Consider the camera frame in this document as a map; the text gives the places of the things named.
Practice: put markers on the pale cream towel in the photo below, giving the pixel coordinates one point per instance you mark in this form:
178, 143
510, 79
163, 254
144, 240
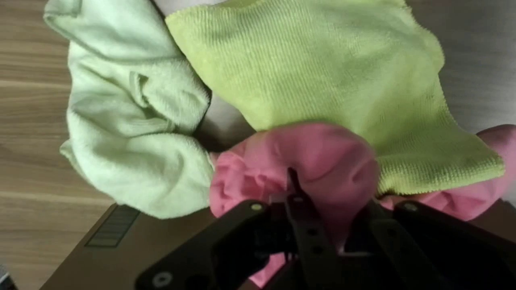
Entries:
134, 133

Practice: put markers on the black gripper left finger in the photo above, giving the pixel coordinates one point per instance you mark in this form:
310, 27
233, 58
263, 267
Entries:
307, 251

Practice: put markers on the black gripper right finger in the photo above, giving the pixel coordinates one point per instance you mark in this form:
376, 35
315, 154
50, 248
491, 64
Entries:
429, 251

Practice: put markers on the pink t-shirt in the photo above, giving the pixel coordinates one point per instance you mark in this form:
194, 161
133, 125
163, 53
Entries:
300, 154

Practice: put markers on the yellow-green towel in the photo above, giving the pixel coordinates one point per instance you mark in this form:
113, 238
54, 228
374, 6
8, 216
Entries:
323, 69

